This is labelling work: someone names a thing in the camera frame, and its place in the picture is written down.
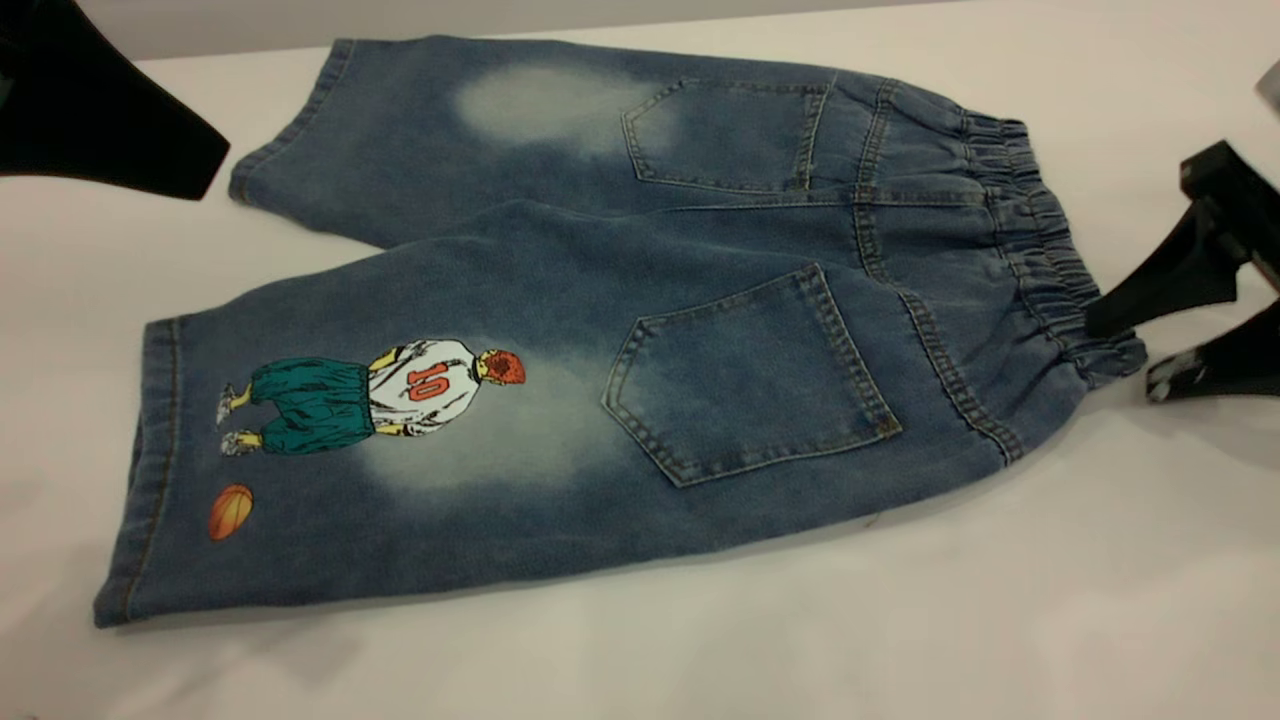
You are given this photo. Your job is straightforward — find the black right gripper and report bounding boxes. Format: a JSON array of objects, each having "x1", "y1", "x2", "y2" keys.
[{"x1": 1085, "y1": 140, "x2": 1280, "y2": 403}]

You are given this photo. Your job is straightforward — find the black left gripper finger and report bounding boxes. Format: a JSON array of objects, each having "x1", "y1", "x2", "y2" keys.
[{"x1": 0, "y1": 0, "x2": 232, "y2": 201}]

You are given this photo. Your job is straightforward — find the blue denim shorts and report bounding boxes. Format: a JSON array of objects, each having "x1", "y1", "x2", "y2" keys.
[{"x1": 93, "y1": 37, "x2": 1149, "y2": 631}]

